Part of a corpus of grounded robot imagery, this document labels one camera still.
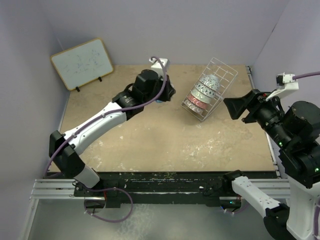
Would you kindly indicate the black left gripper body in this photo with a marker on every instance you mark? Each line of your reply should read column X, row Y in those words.
column 164, row 95

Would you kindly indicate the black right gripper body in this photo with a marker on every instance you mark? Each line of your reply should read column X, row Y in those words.
column 257, row 98

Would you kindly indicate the blue floral pattern bowl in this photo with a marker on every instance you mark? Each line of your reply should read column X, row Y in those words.
column 205, row 90

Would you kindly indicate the orange floral pattern bowl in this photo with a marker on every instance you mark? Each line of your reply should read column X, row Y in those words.
column 197, row 102

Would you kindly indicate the red rimmed bowl underneath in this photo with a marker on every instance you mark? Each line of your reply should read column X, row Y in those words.
column 211, row 81

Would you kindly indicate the white bowl maroon pattern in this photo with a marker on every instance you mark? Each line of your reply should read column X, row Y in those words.
column 195, row 109

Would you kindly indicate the white bowl green pattern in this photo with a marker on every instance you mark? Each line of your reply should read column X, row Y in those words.
column 200, row 96

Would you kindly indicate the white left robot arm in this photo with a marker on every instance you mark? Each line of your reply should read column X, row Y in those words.
column 66, row 148

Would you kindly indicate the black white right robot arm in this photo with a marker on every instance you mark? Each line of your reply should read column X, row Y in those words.
column 295, row 132

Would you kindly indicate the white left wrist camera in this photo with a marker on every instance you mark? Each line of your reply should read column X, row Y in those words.
column 158, row 65

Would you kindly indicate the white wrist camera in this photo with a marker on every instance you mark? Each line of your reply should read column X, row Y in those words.
column 286, row 85
column 158, row 65

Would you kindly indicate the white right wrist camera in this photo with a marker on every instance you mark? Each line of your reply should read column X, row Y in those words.
column 286, row 85

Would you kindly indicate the white wire dish rack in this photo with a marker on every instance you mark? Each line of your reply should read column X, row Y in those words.
column 226, row 75

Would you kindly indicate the small whiteboard yellow frame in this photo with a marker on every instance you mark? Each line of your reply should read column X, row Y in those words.
column 82, row 64

